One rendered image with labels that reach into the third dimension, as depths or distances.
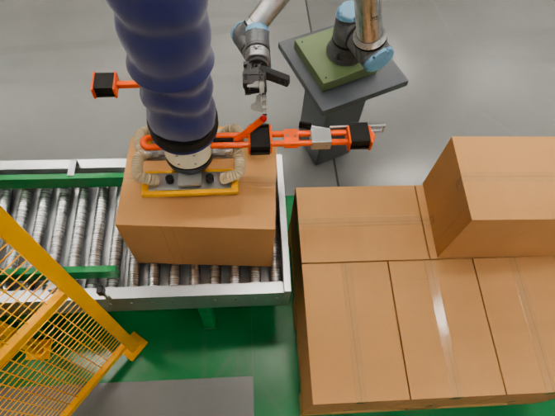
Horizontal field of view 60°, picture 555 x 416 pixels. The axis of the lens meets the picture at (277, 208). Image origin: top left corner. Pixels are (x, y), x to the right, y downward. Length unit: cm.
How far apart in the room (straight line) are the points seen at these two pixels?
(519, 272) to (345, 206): 85
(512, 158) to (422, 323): 79
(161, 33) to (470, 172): 140
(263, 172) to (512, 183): 101
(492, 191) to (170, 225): 128
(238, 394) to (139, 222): 113
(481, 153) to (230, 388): 164
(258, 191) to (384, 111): 174
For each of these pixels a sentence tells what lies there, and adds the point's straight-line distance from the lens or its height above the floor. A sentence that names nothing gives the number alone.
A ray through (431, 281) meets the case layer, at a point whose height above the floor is 54.
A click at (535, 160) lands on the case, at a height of 94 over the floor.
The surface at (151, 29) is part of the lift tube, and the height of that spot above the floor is 181.
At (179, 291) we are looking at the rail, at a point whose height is 59.
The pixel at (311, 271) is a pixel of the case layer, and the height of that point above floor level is 54.
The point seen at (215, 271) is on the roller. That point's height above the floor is 55.
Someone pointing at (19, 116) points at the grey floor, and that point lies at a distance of 362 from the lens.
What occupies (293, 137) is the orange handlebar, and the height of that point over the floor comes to 123.
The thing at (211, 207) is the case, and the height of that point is 95.
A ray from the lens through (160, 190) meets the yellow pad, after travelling 174.
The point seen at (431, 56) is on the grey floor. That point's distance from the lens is 391.
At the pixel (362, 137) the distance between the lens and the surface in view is 172.
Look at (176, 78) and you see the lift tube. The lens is 130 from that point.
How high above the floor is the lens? 259
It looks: 62 degrees down
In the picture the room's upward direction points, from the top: 6 degrees clockwise
